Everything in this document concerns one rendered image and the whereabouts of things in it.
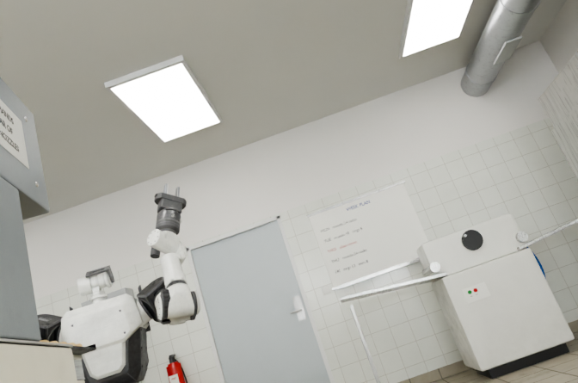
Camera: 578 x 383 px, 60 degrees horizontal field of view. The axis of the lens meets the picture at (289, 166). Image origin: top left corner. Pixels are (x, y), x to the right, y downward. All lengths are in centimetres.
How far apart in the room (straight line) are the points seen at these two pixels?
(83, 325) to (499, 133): 494
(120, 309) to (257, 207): 384
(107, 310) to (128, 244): 408
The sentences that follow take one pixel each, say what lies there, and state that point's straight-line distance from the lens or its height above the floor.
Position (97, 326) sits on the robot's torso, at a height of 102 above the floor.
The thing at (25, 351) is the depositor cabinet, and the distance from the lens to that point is 59.
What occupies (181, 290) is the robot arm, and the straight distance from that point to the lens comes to 171.
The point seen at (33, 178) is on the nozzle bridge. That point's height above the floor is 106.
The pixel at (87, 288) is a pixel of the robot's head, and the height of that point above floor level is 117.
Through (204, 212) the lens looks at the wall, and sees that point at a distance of 576.
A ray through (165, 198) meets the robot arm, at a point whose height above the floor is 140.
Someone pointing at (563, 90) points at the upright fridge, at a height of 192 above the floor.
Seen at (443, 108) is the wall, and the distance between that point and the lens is 599.
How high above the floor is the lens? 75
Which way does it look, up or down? 19 degrees up
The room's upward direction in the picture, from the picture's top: 19 degrees counter-clockwise
